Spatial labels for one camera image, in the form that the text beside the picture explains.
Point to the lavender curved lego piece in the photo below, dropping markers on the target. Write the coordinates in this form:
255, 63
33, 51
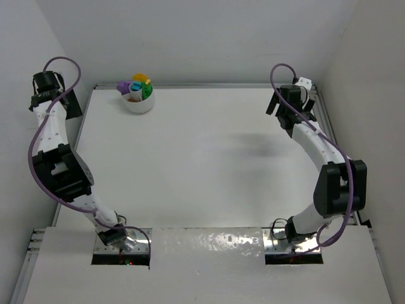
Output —
123, 87

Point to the cyan lego brick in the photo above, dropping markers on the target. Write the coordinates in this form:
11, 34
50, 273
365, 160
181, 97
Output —
136, 86

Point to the green lego brick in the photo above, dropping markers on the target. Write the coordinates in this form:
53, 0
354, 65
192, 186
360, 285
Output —
147, 89

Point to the metal base plate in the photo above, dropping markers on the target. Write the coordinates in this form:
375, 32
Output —
134, 244
276, 244

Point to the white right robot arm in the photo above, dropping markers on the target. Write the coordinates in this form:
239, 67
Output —
306, 223

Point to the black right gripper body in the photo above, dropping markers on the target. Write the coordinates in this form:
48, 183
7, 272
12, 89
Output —
273, 103

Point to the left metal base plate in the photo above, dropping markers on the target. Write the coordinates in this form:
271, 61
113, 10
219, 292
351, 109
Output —
134, 244

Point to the yellow curved lego brick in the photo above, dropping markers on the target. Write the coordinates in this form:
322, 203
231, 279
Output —
139, 77

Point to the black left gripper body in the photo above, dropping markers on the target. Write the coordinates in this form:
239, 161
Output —
69, 104

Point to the aluminium frame rail back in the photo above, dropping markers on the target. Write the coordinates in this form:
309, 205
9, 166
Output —
107, 86

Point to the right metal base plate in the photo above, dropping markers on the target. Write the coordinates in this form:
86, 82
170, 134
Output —
276, 244

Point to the aluminium frame rail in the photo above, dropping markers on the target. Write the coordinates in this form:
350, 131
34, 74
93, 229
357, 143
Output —
341, 180
107, 86

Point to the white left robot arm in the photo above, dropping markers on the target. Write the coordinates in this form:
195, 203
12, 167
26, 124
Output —
57, 165

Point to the aluminium frame rail right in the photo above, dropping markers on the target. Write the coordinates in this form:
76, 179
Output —
341, 180

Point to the white round divided container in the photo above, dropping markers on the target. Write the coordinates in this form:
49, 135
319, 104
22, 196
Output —
140, 107

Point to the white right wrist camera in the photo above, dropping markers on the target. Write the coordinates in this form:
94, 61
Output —
304, 83

